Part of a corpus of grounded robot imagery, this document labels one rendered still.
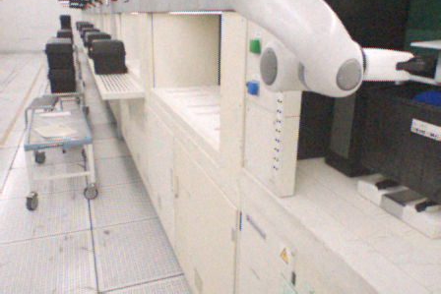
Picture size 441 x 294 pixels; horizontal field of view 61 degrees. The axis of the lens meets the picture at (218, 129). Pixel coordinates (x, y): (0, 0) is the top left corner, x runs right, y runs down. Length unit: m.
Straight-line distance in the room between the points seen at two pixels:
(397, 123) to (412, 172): 0.10
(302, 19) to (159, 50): 1.78
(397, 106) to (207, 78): 1.67
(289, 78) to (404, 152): 0.33
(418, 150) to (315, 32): 0.37
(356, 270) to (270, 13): 0.44
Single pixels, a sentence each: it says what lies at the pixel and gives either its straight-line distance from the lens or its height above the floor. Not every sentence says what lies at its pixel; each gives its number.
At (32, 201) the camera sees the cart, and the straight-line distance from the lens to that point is 2.83.
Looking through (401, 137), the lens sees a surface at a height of 1.04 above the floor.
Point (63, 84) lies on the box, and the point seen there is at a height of 0.56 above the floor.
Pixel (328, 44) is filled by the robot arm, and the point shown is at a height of 1.23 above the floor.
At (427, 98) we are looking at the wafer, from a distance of 0.92.
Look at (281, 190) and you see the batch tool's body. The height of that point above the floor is 0.89.
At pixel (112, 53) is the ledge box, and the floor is 0.97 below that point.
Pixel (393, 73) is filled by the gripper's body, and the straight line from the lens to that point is 0.72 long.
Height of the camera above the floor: 1.27
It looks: 17 degrees down
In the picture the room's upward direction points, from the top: 1 degrees clockwise
